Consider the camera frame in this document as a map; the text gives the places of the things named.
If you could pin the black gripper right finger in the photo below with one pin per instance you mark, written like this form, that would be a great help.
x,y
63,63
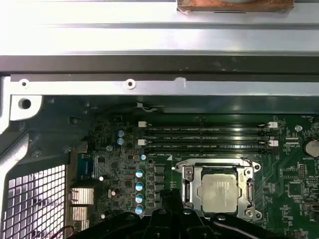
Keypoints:
x,y
176,201

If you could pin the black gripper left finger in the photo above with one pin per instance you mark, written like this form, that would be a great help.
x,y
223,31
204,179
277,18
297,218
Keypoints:
x,y
167,201

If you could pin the metal socket cover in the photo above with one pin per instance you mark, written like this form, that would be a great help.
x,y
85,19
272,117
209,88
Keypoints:
x,y
193,177

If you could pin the silver CPU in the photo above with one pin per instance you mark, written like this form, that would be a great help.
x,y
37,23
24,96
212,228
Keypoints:
x,y
219,193

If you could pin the metal locking lever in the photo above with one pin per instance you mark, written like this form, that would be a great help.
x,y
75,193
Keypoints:
x,y
224,163

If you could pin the CPU socket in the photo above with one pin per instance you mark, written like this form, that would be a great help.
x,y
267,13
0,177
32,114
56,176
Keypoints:
x,y
249,211

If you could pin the black RAM slot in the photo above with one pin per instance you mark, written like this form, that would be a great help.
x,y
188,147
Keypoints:
x,y
207,125
207,151
207,134
207,143

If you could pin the green motherboard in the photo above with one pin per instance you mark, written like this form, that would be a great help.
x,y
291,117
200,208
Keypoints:
x,y
274,179

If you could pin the silver coin cell battery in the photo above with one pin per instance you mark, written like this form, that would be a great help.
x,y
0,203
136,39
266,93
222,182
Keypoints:
x,y
311,148

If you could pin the black PC case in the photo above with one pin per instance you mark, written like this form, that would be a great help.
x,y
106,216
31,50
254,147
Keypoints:
x,y
74,84

